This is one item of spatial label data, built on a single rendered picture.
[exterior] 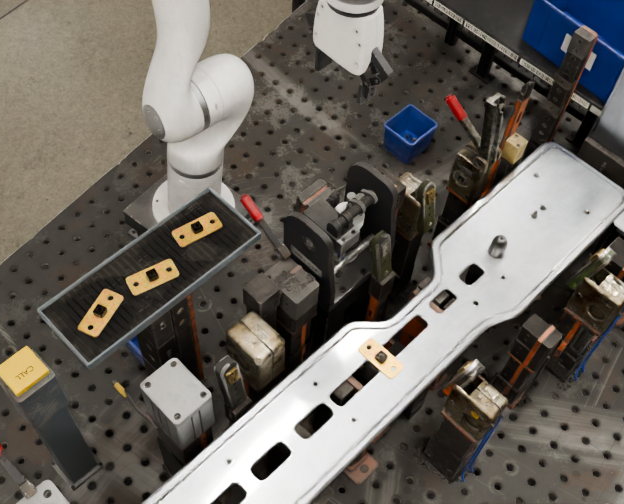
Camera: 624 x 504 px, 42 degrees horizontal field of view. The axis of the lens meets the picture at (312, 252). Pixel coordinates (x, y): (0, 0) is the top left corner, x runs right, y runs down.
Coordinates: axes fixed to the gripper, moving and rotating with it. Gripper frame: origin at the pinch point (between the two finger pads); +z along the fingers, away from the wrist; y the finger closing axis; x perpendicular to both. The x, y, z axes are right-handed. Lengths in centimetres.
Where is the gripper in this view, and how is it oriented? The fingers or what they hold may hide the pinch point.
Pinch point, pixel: (344, 78)
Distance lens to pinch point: 127.7
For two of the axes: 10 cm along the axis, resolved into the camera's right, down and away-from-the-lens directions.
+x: 7.2, -5.6, 4.1
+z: -0.5, 5.4, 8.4
